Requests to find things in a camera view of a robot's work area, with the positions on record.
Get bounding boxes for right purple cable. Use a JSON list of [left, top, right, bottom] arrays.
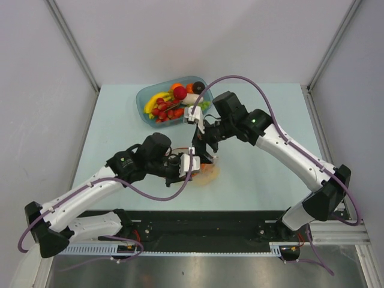
[[191, 74, 363, 277]]

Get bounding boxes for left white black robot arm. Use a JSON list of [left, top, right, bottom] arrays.
[[25, 133, 194, 259]]

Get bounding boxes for red toy apple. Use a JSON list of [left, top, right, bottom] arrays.
[[173, 86, 187, 100]]

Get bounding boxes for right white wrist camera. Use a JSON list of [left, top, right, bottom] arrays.
[[183, 106, 205, 134]]

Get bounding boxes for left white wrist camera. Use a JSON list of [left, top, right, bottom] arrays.
[[179, 147, 200, 177]]

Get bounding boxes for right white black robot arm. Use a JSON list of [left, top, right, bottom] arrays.
[[184, 91, 352, 241]]

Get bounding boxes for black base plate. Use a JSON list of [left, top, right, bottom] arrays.
[[63, 209, 309, 253]]

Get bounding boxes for yellow toy bananas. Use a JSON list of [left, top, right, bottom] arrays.
[[143, 92, 173, 114]]

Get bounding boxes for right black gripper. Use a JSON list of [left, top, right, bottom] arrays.
[[193, 115, 235, 164]]

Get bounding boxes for toy orange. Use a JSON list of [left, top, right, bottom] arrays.
[[170, 82, 183, 91]]

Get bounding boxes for white slotted cable duct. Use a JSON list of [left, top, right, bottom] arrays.
[[59, 242, 299, 257]]

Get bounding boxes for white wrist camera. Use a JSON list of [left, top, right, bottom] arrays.
[[179, 147, 200, 177], [183, 106, 205, 134]]

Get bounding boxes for teal plastic fruit tray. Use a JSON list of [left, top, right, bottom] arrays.
[[136, 76, 208, 129]]

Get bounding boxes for clear zip top bag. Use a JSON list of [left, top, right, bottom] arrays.
[[165, 147, 220, 186]]

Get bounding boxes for small orange toy fruit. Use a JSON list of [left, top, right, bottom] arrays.
[[185, 83, 194, 94]]

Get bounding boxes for green toy leafy vegetable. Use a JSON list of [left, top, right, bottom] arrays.
[[192, 164, 220, 181]]

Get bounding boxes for white toy mushroom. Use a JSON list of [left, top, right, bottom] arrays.
[[182, 93, 199, 106]]

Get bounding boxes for dark purple toy fruit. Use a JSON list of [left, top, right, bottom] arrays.
[[192, 81, 206, 95]]

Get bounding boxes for green toy grapes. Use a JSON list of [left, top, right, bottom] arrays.
[[197, 101, 211, 113]]

